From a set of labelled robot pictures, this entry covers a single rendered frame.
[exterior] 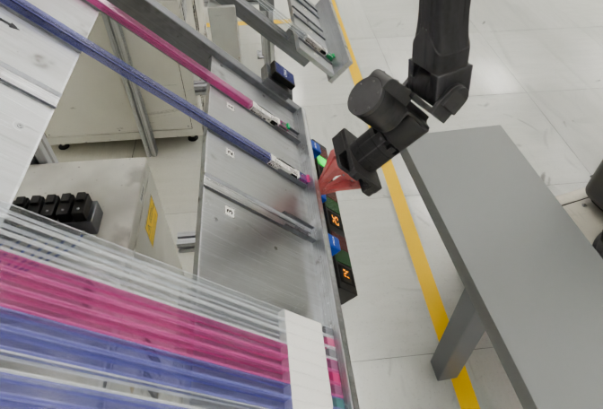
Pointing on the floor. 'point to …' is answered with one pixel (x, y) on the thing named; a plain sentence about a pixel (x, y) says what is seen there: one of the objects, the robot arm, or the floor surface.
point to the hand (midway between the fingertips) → (320, 189)
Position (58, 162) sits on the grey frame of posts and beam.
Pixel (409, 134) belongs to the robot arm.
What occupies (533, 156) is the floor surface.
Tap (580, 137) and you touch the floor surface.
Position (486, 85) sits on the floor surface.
